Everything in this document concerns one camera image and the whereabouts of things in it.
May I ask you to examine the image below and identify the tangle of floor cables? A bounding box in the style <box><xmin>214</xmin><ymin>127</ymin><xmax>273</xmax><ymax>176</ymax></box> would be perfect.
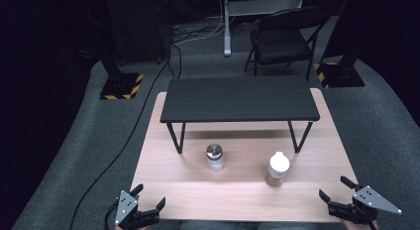
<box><xmin>170</xmin><ymin>15</ymin><xmax>263</xmax><ymax>47</ymax></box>

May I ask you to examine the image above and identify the black stand with striped base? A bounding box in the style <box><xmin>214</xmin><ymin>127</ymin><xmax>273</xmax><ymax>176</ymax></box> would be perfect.
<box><xmin>97</xmin><ymin>31</ymin><xmax>145</xmax><ymax>101</ymax></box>
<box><xmin>313</xmin><ymin>0</ymin><xmax>367</xmax><ymax>89</ymax></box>

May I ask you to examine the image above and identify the black folding chair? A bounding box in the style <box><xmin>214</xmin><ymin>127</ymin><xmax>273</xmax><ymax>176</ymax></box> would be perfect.
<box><xmin>244</xmin><ymin>5</ymin><xmax>333</xmax><ymax>82</ymax></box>

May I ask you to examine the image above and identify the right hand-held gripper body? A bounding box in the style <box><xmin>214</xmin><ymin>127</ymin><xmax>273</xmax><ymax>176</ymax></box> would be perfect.
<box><xmin>327</xmin><ymin>184</ymin><xmax>403</xmax><ymax>225</ymax></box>

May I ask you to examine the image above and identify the person's left hand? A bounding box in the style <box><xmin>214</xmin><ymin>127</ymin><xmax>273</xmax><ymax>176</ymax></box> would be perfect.
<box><xmin>114</xmin><ymin>224</ymin><xmax>151</xmax><ymax>230</ymax></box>

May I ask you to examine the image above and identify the long black floor cable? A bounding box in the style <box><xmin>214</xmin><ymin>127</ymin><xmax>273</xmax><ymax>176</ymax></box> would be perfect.
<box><xmin>68</xmin><ymin>46</ymin><xmax>172</xmax><ymax>230</ymax></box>

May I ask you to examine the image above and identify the person's right hand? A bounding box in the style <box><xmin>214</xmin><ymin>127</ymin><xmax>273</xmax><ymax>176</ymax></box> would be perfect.
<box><xmin>340</xmin><ymin>217</ymin><xmax>380</xmax><ymax>230</ymax></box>

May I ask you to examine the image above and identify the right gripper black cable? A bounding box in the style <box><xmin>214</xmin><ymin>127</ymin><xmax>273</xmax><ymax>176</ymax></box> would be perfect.
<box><xmin>356</xmin><ymin>204</ymin><xmax>379</xmax><ymax>230</ymax></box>

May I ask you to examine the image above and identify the white metal desk frame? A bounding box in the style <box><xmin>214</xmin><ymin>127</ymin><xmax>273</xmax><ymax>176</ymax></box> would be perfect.
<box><xmin>223</xmin><ymin>0</ymin><xmax>305</xmax><ymax>58</ymax></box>

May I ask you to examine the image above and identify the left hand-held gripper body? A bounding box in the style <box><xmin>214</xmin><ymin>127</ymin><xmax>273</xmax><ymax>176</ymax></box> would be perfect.
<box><xmin>114</xmin><ymin>189</ymin><xmax>161</xmax><ymax>230</ymax></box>

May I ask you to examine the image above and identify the glass shaker with silver lid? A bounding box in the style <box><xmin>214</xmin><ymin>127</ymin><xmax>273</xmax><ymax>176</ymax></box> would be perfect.
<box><xmin>205</xmin><ymin>143</ymin><xmax>225</xmax><ymax>173</ymax></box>

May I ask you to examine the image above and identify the black shelf riser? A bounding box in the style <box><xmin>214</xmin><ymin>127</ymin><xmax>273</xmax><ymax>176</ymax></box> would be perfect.
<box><xmin>159</xmin><ymin>74</ymin><xmax>321</xmax><ymax>156</ymax></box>

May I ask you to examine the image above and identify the spice jar with white cap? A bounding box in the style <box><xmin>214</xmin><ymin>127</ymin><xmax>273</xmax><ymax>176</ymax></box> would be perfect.
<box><xmin>264</xmin><ymin>151</ymin><xmax>291</xmax><ymax>188</ymax></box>

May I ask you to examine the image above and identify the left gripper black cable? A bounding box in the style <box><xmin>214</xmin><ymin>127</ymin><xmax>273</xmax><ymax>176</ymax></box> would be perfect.
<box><xmin>104</xmin><ymin>199</ymin><xmax>121</xmax><ymax>230</ymax></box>

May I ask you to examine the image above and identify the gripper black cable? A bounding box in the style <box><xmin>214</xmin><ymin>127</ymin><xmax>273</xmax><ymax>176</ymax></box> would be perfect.
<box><xmin>104</xmin><ymin>199</ymin><xmax>121</xmax><ymax>230</ymax></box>
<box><xmin>356</xmin><ymin>204</ymin><xmax>379</xmax><ymax>230</ymax></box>

